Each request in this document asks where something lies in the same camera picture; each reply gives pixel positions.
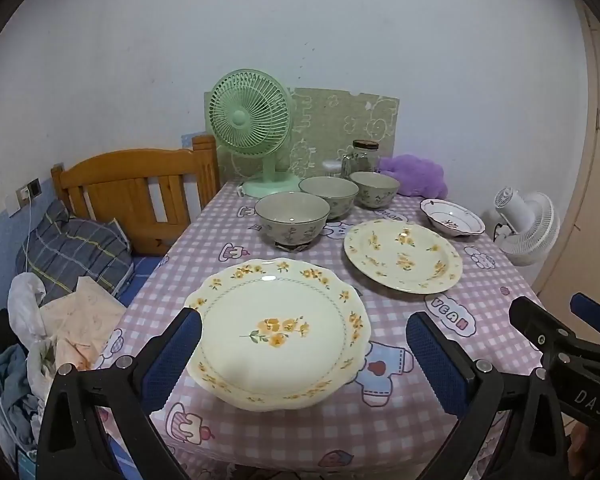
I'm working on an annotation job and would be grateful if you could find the blue bed sheet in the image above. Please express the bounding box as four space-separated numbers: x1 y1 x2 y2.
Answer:
115 254 171 308

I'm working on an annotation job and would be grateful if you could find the wall socket panel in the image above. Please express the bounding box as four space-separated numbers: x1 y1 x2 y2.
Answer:
16 177 42 211

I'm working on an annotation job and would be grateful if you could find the beige door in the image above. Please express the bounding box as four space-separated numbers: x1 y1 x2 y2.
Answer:
532 10 600 306

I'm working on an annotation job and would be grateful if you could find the purple plush toy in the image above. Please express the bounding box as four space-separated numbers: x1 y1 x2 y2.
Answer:
380 154 449 199

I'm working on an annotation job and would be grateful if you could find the large scalloped floral plate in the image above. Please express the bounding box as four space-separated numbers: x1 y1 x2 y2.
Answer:
184 258 372 412

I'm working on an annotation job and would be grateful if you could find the pink checked tablecloth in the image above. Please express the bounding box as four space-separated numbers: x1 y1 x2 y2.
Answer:
94 180 546 480

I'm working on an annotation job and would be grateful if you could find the green sheep-print board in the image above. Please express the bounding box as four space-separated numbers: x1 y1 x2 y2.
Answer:
203 87 401 186

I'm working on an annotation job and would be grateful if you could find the grey-green ceramic bowl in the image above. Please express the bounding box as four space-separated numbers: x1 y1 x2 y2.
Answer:
349 171 400 209
298 176 360 220
254 193 331 248

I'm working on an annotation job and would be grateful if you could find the wooden bed headboard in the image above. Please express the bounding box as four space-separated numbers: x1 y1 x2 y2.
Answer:
51 135 222 256

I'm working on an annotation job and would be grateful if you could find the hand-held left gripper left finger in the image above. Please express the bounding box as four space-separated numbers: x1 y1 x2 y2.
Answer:
39 306 203 480

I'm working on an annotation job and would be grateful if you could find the white charging cable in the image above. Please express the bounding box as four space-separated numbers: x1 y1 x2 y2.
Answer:
22 192 36 276

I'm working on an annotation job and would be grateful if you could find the grey plaid pillow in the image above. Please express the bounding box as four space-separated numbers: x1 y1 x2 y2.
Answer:
16 199 135 306

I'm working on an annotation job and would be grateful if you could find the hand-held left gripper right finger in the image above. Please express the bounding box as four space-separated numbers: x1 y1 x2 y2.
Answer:
406 311 568 480

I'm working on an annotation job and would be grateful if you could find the white fan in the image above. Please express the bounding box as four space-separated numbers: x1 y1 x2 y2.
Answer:
491 186 561 267

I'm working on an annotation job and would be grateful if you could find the peach cloth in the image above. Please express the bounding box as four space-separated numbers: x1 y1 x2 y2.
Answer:
40 277 127 371

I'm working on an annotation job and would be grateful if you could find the round floral plate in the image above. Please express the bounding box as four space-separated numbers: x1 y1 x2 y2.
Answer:
343 220 464 295

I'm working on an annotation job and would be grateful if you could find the green desk fan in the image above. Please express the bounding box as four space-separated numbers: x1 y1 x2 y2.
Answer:
208 70 302 198

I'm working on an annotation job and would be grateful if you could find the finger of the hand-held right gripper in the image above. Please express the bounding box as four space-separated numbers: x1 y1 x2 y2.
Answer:
570 292 600 351
509 296 600 428

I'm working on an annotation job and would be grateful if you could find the glass jar with dark lid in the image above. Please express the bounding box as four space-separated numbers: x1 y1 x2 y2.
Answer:
352 140 381 176

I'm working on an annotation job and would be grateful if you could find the small red-rimmed dish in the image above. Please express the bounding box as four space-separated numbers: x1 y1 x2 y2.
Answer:
420 198 486 238

